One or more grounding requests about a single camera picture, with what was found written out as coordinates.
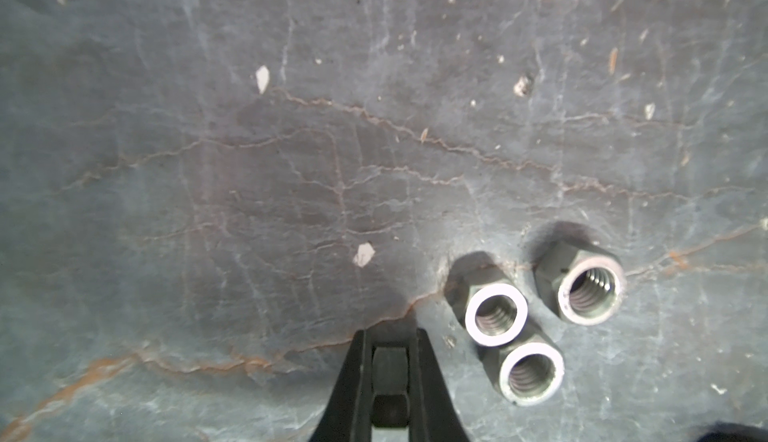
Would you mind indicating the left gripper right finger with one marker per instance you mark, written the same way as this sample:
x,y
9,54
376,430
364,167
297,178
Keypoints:
x,y
432,416

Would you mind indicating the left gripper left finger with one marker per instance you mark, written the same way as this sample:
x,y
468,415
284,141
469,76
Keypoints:
x,y
347,416

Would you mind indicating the small black nut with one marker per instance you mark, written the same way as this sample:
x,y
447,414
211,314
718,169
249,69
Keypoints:
x,y
390,386

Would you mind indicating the silver hex nut lower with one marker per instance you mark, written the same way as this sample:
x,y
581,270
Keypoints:
x,y
527,371

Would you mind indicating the silver hex nut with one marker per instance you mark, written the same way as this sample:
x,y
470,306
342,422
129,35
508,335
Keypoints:
x,y
527,371
579,282
491,309

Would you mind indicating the silver hex nut middle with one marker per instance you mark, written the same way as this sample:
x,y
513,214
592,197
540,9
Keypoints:
x,y
491,309

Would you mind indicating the silver hex nut upper right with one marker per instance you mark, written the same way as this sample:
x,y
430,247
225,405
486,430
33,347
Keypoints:
x,y
579,282

